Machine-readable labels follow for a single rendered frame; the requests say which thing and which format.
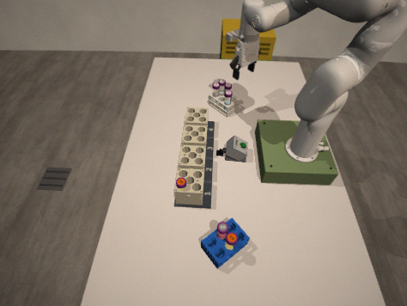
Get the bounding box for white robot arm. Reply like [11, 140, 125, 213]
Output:
[226, 0, 407, 162]

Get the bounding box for blue tube rack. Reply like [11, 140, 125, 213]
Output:
[201, 218, 248, 268]

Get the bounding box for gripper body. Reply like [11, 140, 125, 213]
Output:
[234, 37, 260, 67]

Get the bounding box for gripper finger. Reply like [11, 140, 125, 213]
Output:
[247, 61, 257, 72]
[230, 55, 240, 80]

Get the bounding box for beige bucket adapter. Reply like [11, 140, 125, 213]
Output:
[185, 107, 209, 132]
[174, 168, 204, 205]
[179, 145, 206, 172]
[181, 125, 207, 146]

